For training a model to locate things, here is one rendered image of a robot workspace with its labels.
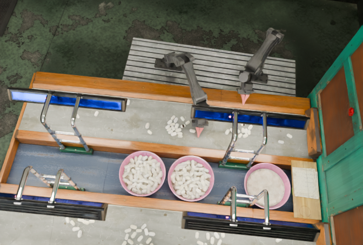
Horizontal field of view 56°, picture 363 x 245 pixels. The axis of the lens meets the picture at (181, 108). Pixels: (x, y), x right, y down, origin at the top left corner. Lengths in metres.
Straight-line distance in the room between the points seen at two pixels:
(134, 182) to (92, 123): 0.46
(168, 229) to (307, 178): 0.84
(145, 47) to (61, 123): 0.81
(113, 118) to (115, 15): 1.68
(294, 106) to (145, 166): 1.02
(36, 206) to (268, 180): 1.25
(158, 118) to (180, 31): 1.51
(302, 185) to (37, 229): 1.48
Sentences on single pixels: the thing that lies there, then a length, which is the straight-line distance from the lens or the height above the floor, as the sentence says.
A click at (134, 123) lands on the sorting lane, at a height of 0.74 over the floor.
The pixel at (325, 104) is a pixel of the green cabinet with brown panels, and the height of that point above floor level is 0.93.
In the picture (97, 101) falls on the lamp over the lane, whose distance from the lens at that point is 1.84.
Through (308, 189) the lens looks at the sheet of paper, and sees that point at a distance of 2.12.
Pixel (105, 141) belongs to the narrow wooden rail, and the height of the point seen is 0.76.
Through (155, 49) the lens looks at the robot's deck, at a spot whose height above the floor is 0.67.
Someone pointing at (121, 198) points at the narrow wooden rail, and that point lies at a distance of 1.98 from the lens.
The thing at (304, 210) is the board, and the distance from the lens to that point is 2.09.
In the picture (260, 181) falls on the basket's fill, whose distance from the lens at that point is 2.09.
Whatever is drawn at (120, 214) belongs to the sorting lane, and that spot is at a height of 0.74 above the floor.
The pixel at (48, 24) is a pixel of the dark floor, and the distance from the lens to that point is 3.72.
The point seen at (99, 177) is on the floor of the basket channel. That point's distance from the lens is 2.13.
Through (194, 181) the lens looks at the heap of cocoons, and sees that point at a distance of 2.03.
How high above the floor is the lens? 2.69
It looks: 63 degrees down
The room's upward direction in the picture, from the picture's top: 5 degrees clockwise
